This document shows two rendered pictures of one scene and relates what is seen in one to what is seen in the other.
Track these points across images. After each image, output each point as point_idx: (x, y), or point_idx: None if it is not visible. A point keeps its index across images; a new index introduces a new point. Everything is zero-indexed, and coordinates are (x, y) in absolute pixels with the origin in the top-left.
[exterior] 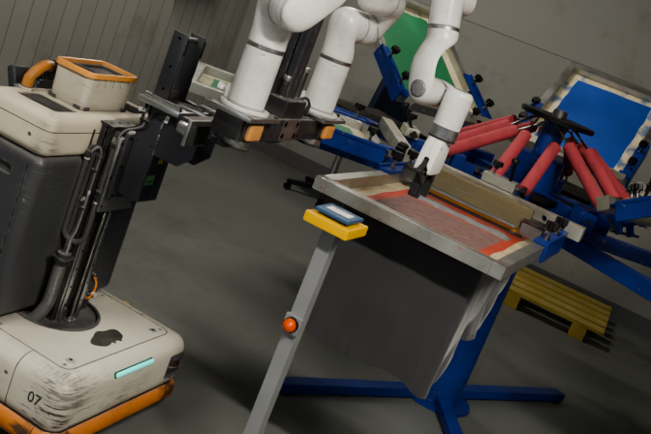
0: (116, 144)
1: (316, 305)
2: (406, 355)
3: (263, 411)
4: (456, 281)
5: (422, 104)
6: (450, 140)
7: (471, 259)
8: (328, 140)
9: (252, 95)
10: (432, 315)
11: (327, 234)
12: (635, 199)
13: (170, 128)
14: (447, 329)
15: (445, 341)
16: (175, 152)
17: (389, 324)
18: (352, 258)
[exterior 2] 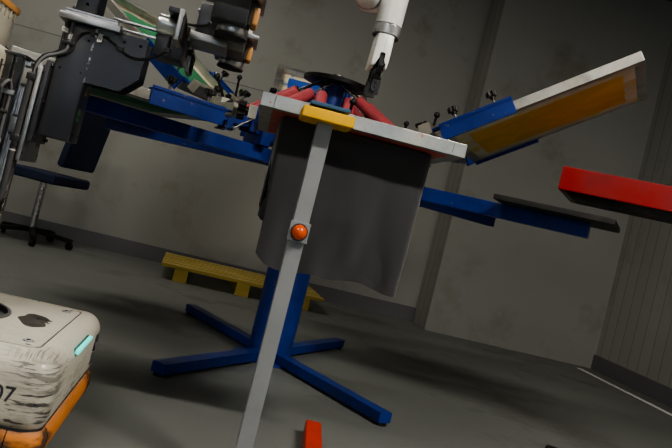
0: (36, 74)
1: (267, 233)
2: (368, 259)
3: (276, 336)
4: (409, 175)
5: (367, 4)
6: (398, 36)
7: (434, 143)
8: (172, 105)
9: None
10: (390, 213)
11: (323, 130)
12: (456, 118)
13: (103, 48)
14: (407, 223)
15: (407, 234)
16: (115, 75)
17: (350, 232)
18: (300, 175)
